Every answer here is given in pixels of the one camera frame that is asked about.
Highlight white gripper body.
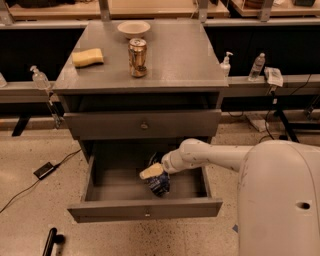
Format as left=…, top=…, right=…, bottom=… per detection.
left=161, top=149, right=186, bottom=174

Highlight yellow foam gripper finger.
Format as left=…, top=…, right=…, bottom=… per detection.
left=139, top=163, right=163, bottom=180

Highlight blue chip bag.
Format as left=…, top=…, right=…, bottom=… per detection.
left=146, top=152, right=171, bottom=197

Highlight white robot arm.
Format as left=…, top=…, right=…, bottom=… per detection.
left=140, top=139, right=320, bottom=256

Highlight closed grey top drawer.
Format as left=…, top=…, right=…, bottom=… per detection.
left=64, top=110, right=221, bottom=140

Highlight open grey middle drawer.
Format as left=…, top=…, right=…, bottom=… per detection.
left=67, top=138, right=224, bottom=224

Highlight grey drawer cabinet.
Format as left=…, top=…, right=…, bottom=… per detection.
left=54, top=20, right=227, bottom=156

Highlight right white sanitizer bottle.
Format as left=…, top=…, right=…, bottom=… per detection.
left=220, top=51, right=232, bottom=77

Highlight black power adapter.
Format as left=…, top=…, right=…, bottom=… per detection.
left=33, top=162, right=55, bottom=180

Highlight gold soda can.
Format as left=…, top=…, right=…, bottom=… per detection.
left=128, top=38, right=147, bottom=78

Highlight black object bottom left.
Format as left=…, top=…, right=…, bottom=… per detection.
left=42, top=227, right=65, bottom=256

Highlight crumpled white paper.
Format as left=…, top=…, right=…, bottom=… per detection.
left=264, top=67, right=283, bottom=87

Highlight clear water bottle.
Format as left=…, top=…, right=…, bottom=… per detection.
left=248, top=53, right=265, bottom=81

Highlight yellow sponge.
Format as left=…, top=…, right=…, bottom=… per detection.
left=71, top=48, right=104, bottom=68

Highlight white ceramic bowl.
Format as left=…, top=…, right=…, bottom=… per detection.
left=117, top=20, right=151, bottom=39

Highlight left clear sanitizer bottle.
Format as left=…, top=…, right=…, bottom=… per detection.
left=30, top=65, right=51, bottom=90

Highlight black cables right floor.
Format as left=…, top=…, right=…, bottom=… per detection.
left=258, top=89, right=291, bottom=143

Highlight black floor cable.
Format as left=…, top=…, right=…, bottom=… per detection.
left=0, top=148, right=83, bottom=214

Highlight grey shelf rail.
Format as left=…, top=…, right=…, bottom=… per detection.
left=0, top=74, right=320, bottom=103

